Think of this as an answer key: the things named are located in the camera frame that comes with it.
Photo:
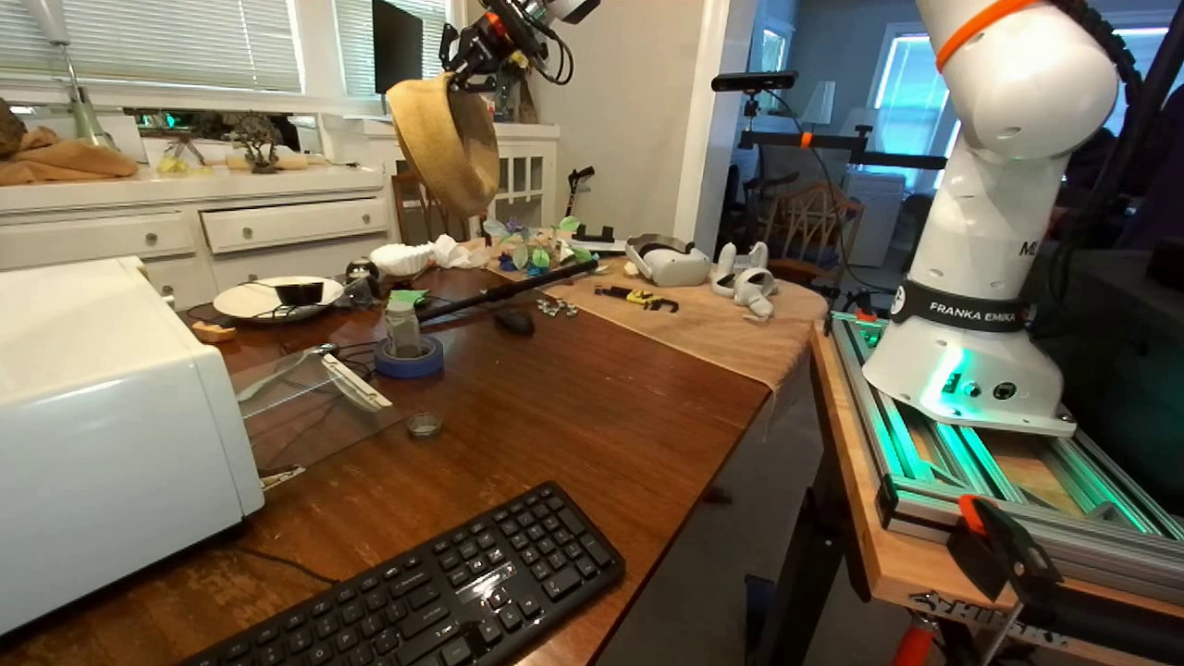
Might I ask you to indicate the white crumpled cloth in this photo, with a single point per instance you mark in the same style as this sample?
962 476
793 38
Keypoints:
401 257

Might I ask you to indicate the black orange clamp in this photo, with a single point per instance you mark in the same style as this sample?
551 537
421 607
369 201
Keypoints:
1001 549

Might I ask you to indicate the long black stick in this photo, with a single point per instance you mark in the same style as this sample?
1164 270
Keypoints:
530 285

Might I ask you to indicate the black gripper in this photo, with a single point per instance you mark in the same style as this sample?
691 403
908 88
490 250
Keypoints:
500 38

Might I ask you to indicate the black monitor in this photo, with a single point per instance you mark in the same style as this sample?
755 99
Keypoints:
397 38

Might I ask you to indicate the silver metal utensil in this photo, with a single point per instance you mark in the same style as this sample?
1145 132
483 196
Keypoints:
281 370

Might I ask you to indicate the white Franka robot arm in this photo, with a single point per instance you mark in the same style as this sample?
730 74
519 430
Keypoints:
987 185

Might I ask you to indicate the metal table lamp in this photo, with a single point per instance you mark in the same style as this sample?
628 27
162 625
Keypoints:
76 88

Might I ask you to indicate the yellow black small tool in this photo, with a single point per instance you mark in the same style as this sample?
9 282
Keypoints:
628 296

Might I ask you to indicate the small black bowl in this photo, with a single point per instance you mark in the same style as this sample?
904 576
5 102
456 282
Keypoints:
298 295

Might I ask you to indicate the tan table mat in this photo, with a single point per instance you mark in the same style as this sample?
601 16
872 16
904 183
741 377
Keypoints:
715 327

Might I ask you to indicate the white VR controller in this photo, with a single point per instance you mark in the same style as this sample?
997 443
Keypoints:
728 263
755 291

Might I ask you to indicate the white VR headset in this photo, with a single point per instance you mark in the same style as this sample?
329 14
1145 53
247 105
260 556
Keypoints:
676 263

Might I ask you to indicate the blue tape roll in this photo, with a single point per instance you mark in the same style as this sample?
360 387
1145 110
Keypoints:
408 368

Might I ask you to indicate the green crumpled packet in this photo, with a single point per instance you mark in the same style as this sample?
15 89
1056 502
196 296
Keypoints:
539 257

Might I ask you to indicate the white plate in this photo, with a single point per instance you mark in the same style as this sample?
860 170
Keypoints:
247 302

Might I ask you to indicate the brown wooden basket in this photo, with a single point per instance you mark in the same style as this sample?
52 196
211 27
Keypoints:
60 160

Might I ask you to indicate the wicker chair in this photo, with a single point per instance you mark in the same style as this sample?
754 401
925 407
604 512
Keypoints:
807 228

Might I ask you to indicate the wooden workbench top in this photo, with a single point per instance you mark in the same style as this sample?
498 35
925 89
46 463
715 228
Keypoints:
852 492

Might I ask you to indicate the white toaster oven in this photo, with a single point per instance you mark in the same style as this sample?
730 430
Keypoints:
111 430

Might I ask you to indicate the white glass door cabinet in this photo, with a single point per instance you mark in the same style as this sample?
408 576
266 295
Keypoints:
522 178

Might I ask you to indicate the dark wooden chair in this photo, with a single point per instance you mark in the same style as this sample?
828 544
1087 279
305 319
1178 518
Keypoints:
413 216

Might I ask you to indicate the white window blind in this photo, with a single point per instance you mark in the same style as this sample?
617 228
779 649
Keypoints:
150 41

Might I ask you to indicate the black stereo camera bar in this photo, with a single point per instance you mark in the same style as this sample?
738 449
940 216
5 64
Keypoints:
754 84

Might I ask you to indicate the black computer keyboard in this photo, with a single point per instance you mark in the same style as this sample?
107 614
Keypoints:
429 593

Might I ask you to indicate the tan straw hat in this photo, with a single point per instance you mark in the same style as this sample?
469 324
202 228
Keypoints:
449 149

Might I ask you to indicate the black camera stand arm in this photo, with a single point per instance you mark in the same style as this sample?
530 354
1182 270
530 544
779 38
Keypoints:
852 147

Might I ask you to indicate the white drawer dresser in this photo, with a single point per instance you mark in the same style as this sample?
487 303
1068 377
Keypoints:
185 228

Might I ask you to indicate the small round cap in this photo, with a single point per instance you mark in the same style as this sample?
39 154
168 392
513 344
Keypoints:
426 427

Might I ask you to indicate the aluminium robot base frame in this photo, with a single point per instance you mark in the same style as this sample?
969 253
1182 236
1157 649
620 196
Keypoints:
987 469

